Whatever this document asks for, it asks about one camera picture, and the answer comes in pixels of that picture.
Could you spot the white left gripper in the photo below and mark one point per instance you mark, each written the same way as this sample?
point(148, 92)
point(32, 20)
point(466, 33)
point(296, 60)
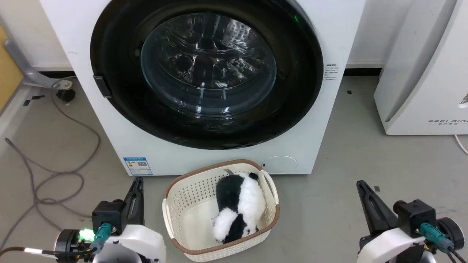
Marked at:
point(142, 244)

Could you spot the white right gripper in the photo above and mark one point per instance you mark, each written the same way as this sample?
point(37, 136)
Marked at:
point(391, 244)

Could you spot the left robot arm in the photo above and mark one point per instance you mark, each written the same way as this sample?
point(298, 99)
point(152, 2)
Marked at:
point(69, 243)

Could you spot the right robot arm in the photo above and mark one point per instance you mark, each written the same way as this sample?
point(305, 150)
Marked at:
point(453, 232)

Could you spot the white front-load washing machine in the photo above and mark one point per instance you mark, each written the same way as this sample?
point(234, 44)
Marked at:
point(91, 128)

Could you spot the black round washing machine door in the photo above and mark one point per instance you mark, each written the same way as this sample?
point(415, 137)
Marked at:
point(120, 54)

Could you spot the blue energy label sticker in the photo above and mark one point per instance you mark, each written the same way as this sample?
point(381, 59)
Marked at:
point(138, 166)

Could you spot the cream perforated laundry basket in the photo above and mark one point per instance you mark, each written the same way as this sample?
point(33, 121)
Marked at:
point(190, 215)

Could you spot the black and white panda plush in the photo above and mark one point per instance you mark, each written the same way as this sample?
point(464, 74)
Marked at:
point(239, 204)

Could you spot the round white filter cover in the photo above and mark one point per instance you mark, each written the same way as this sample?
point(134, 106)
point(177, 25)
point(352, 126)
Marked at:
point(279, 164)

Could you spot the black caster wheel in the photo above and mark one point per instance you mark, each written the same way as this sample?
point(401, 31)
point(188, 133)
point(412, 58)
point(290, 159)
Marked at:
point(65, 95)

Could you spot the white air purifier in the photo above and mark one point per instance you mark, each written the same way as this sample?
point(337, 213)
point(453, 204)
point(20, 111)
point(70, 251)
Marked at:
point(427, 80)

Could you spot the small printed text sticker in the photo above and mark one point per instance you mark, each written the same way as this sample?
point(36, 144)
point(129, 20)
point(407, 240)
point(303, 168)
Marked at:
point(331, 73)

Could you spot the grey metal furniture leg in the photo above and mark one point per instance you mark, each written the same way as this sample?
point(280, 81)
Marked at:
point(25, 69)

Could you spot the yellow wooden panel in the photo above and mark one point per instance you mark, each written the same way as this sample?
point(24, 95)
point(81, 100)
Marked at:
point(8, 69)

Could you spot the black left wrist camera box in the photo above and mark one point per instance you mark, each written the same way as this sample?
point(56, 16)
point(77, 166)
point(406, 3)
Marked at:
point(108, 215)

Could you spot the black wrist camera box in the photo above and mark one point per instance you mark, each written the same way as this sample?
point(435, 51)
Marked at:
point(108, 215)
point(415, 215)

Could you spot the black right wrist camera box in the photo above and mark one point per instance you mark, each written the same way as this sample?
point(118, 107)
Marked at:
point(415, 215)

